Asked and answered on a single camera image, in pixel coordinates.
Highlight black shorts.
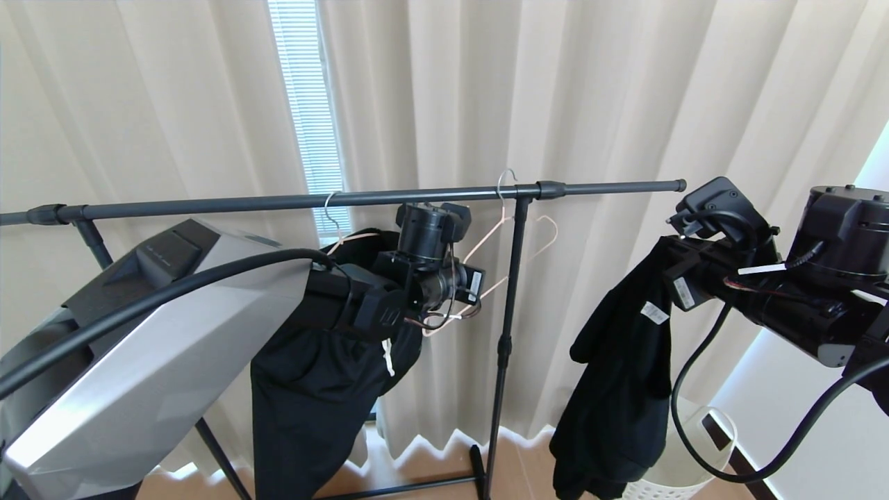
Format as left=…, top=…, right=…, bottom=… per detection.
left=251, top=227, right=426, bottom=500

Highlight window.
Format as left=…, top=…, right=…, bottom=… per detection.
left=267, top=0, right=353, bottom=245

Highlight black cable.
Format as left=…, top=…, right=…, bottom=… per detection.
left=0, top=247, right=339, bottom=401
left=670, top=297, right=889, bottom=485

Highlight black garment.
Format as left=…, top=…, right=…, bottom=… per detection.
left=548, top=235, right=679, bottom=500

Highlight white laundry basket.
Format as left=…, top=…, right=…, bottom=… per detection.
left=628, top=397, right=738, bottom=500

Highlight beige curtain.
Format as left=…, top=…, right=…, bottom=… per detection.
left=0, top=0, right=369, bottom=480
left=316, top=0, right=889, bottom=463

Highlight pink clothes hanger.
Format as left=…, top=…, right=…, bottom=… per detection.
left=321, top=192, right=382, bottom=257
left=422, top=168, right=560, bottom=338

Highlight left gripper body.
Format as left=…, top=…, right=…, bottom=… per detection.
left=424, top=266, right=487, bottom=311

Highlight black clothes rack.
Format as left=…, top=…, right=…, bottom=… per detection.
left=0, top=178, right=688, bottom=500

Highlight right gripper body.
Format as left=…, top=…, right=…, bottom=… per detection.
left=662, top=252, right=863, bottom=367

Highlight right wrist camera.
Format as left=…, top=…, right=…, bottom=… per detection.
left=665, top=176, right=780, bottom=252

